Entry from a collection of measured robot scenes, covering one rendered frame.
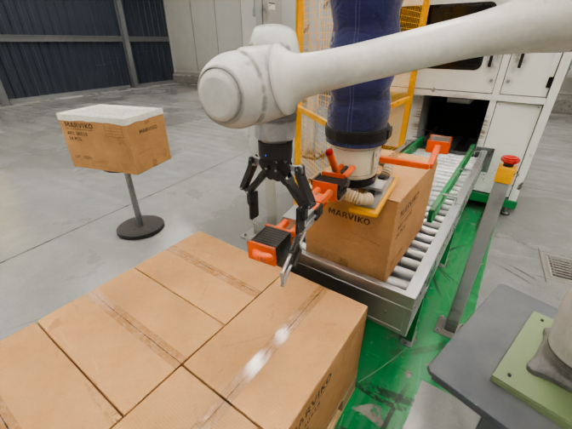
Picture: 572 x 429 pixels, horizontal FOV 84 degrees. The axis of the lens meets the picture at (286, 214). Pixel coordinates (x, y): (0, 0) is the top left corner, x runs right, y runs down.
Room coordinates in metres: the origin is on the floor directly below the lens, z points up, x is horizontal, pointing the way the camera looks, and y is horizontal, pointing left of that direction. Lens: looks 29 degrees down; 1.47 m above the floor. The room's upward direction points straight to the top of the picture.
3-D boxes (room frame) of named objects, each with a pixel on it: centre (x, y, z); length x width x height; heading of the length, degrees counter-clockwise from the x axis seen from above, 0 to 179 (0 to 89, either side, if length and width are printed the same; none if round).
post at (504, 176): (1.29, -0.96, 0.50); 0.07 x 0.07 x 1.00; 55
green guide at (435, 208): (2.20, -1.31, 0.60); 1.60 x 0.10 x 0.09; 145
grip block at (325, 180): (0.93, -0.14, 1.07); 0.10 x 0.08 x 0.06; 61
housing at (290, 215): (0.74, -0.03, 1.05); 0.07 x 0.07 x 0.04; 61
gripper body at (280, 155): (0.68, 0.02, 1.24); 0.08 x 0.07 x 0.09; 58
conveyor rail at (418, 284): (1.88, -1.16, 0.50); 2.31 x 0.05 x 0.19; 145
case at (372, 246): (1.40, -0.43, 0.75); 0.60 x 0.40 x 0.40; 144
